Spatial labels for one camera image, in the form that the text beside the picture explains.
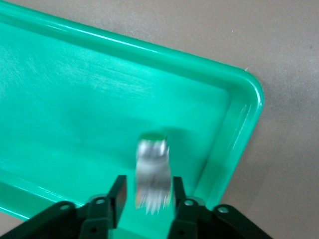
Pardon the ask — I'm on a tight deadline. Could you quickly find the green plastic tray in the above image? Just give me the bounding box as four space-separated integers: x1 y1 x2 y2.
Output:
0 0 265 239

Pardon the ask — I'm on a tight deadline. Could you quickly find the white pushbutton green contact block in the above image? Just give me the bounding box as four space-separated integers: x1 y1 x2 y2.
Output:
134 132 174 217

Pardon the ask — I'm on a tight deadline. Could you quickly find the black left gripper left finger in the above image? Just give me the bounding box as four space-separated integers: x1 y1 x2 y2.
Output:
79 175 128 239

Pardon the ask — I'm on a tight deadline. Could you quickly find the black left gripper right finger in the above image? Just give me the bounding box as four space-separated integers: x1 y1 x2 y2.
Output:
166 176 205 239

